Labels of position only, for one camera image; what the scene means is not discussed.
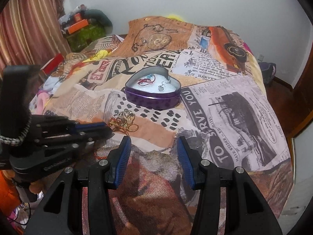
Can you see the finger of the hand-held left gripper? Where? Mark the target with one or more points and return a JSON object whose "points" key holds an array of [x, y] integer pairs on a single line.
{"points": [[97, 138], [90, 126]]}

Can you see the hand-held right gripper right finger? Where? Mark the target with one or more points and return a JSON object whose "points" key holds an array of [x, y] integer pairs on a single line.
{"points": [[185, 162]]}

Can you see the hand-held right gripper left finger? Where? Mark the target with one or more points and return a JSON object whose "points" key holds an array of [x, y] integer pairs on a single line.
{"points": [[123, 162]]}

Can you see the pile of gold rings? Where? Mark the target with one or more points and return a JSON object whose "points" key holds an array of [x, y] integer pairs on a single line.
{"points": [[124, 122]]}

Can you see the purple heart-shaped tin box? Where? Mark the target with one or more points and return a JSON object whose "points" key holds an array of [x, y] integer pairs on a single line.
{"points": [[151, 98]]}

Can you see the blue bead jewelry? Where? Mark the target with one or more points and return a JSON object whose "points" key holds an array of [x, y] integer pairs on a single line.
{"points": [[149, 76]]}

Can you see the red box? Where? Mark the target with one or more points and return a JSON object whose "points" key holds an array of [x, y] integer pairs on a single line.
{"points": [[52, 64]]}

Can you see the newspaper printed blanket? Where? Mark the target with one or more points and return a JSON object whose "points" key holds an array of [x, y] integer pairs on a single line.
{"points": [[207, 115]]}

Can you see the yellow cloth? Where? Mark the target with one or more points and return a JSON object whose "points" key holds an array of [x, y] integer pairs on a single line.
{"points": [[101, 53]]}

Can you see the silver pendant earring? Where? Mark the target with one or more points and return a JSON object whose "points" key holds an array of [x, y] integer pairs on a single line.
{"points": [[162, 87]]}

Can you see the striped pink curtain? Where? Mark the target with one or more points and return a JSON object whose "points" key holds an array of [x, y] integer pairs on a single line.
{"points": [[27, 22]]}

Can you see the orange cloth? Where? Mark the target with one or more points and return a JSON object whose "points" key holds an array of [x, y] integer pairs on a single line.
{"points": [[8, 193]]}

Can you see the orange box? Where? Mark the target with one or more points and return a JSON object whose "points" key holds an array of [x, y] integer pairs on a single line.
{"points": [[77, 26]]}

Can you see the purple bag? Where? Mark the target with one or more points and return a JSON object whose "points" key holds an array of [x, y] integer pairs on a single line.
{"points": [[267, 69]]}

